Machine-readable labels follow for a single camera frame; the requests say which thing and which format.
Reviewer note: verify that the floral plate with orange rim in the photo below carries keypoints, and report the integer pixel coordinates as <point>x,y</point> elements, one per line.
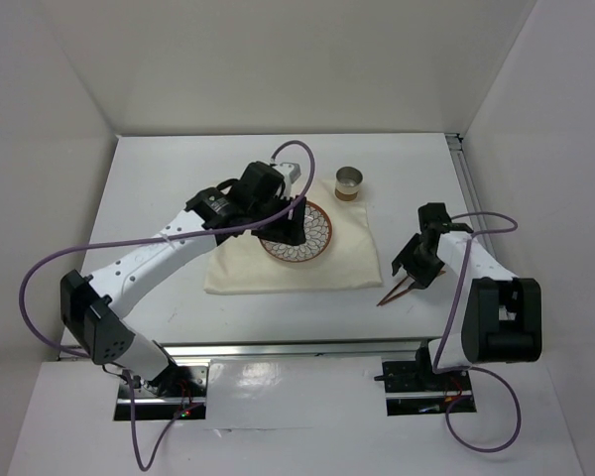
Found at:
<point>318,230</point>

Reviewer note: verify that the cream cloth napkin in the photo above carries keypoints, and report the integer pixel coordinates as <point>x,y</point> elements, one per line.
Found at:
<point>242,267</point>

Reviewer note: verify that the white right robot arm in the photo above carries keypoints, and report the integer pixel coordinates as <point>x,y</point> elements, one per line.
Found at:
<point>495,316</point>

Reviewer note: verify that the steel cup with cork base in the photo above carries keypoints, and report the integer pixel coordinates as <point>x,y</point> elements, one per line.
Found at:
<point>348,182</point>

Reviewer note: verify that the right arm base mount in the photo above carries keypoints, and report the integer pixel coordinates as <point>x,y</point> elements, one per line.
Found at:
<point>413,391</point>

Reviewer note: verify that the aluminium front rail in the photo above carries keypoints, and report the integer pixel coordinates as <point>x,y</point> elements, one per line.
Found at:
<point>302,348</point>

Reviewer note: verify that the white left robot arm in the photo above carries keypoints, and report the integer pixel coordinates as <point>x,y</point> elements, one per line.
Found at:
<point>93,308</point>

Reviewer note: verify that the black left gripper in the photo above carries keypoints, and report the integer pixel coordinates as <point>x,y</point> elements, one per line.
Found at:
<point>288,230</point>

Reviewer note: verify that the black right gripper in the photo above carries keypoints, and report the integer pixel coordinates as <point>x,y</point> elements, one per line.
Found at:
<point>424,277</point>

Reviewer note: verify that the aluminium side rail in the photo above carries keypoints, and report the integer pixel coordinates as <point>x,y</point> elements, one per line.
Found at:
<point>456,149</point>

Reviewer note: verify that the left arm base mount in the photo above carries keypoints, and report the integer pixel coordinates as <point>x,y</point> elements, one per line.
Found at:
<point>183,395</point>

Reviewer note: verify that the copper knife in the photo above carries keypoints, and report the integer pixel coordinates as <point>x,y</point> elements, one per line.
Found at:
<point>401,292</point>

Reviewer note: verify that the copper fork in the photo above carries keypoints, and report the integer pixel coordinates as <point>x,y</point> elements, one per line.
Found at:
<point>394,292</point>

